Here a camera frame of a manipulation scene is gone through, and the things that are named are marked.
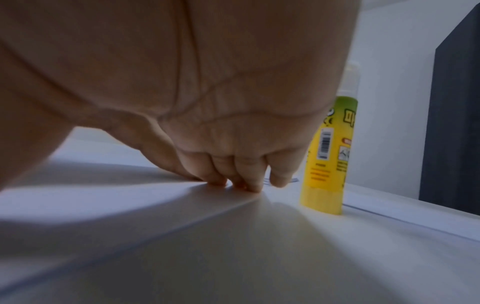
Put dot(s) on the person's right hand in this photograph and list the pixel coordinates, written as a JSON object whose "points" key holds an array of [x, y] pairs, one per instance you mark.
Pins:
{"points": [[187, 65]]}

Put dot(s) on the yellow glue stick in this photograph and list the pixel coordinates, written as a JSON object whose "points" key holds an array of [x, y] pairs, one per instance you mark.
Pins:
{"points": [[330, 148]]}

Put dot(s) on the black wardrobe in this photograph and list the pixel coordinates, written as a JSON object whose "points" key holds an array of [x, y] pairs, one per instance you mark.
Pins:
{"points": [[454, 124]]}

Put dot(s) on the single white paper sheet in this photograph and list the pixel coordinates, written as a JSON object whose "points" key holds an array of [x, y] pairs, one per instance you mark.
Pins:
{"points": [[112, 208]]}

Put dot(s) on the white paper stack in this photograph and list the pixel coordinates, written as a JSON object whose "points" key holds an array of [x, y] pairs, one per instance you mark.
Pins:
{"points": [[412, 211]]}

